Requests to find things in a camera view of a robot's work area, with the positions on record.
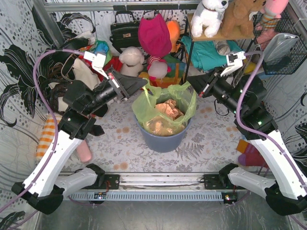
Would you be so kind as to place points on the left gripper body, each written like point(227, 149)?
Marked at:
point(119, 86)

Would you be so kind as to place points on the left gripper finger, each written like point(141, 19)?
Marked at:
point(126, 79)
point(130, 86)

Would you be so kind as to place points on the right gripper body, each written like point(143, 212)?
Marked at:
point(207, 84)

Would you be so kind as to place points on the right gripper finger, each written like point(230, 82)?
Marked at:
point(198, 83)
point(210, 75)

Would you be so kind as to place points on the green trash bag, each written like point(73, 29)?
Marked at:
point(144, 106)

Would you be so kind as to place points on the blue-grey trash bin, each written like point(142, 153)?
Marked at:
point(162, 144)

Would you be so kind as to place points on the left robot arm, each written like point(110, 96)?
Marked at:
point(44, 189)

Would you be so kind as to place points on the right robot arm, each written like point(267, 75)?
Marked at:
point(286, 194)

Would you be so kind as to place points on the cream canvas tote bag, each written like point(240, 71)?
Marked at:
point(61, 75)

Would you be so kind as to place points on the magenta cloth bag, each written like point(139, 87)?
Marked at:
point(154, 36)

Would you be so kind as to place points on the red cloth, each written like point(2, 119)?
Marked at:
point(114, 63)

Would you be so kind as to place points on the teal folded cloth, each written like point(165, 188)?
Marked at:
point(204, 55)

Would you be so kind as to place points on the white fluffy plush lamb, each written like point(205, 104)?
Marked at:
point(132, 61)

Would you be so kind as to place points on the rainbow striped cloth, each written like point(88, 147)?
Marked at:
point(174, 77)

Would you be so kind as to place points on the grey small plush ball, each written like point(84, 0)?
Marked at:
point(222, 48)

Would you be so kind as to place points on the pink white plush doll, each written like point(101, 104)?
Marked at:
point(157, 68)

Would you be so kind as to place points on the colourful printed cloth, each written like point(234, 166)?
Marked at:
point(99, 47)

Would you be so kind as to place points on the black leather handbag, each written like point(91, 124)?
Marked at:
point(124, 35)

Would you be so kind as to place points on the crumpled brown paper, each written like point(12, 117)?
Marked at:
point(161, 126)

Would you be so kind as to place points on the white plush dog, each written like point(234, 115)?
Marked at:
point(208, 17)

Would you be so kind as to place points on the black hat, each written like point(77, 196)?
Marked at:
point(73, 44)

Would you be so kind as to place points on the orange plush toy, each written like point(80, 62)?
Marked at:
point(174, 32)

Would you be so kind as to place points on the brown teddy bear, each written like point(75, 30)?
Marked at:
point(237, 14)

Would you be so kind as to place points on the silver foil pouch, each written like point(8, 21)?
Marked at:
point(279, 46)

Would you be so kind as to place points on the orange checked towel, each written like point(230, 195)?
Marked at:
point(46, 138)

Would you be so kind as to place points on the pink glasses case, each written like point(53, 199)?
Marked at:
point(84, 152)

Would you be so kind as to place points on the pink plush toy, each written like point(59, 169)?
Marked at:
point(271, 13)

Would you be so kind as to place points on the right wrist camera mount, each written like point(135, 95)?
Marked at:
point(234, 62)

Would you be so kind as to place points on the black wire basket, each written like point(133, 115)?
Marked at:
point(289, 63)

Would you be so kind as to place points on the metal mounting rail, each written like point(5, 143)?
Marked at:
point(156, 186)

